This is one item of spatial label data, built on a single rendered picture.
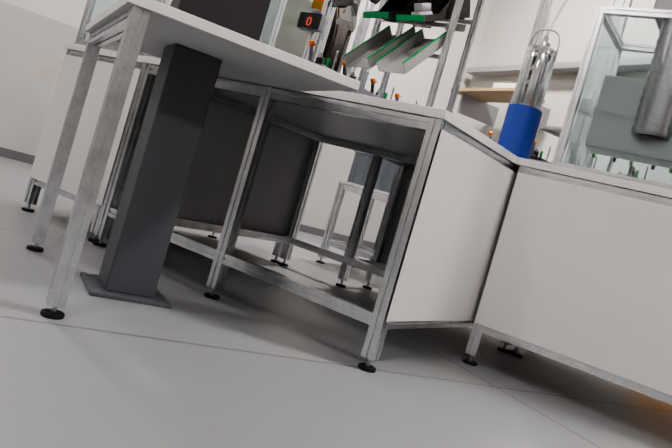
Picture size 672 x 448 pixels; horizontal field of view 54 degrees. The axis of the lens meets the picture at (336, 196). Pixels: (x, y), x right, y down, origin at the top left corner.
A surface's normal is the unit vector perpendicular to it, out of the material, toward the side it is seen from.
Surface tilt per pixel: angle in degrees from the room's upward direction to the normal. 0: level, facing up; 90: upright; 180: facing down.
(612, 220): 90
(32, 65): 90
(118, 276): 90
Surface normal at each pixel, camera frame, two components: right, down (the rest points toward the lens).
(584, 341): -0.54, -0.15
